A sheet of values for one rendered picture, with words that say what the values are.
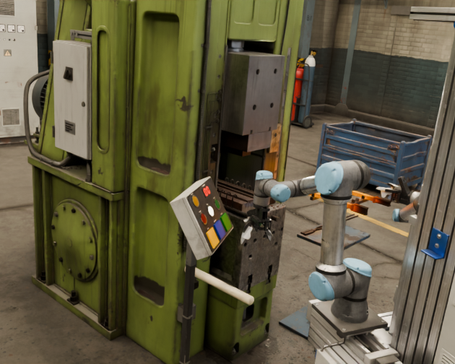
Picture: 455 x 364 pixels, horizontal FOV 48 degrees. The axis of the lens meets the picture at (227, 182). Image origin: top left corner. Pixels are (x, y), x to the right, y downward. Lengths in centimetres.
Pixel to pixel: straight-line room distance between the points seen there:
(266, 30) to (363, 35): 901
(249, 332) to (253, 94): 143
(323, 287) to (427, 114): 914
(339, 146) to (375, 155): 52
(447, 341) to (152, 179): 162
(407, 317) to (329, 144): 493
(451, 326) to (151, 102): 179
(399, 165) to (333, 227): 451
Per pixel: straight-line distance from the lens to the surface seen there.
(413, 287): 210
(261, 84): 268
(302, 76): 1029
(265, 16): 289
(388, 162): 648
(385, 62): 1148
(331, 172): 187
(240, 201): 281
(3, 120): 773
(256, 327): 327
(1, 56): 762
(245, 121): 263
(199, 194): 230
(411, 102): 1115
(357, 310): 216
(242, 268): 287
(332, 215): 194
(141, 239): 305
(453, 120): 190
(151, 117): 281
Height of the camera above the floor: 193
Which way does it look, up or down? 18 degrees down
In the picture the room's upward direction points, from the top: 5 degrees clockwise
